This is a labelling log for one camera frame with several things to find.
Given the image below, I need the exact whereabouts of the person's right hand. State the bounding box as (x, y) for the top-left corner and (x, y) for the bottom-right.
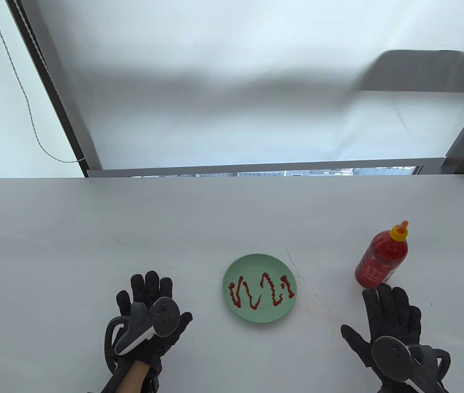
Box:
(340, 283), (422, 369)

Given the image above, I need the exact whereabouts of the person's left hand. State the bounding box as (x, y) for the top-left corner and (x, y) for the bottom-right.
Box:
(116, 270), (193, 374)

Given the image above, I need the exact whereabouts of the red ketchup bottle yellow cap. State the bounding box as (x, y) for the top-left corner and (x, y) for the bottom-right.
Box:
(355, 220), (409, 289)

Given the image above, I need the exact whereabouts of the green plate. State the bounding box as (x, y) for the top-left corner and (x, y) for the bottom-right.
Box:
(222, 254), (297, 324)

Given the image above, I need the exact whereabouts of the person's left forearm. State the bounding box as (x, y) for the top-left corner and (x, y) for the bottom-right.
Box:
(122, 360), (151, 393)

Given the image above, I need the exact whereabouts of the red ketchup pattern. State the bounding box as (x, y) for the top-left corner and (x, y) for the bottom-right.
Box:
(228, 273), (297, 309)

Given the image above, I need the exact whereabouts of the black and white controller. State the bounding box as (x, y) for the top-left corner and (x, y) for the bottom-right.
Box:
(104, 297), (181, 373)
(371, 336), (451, 393)

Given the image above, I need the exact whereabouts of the grey window bottom rail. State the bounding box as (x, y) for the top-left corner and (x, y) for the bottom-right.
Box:
(87, 158), (447, 178)

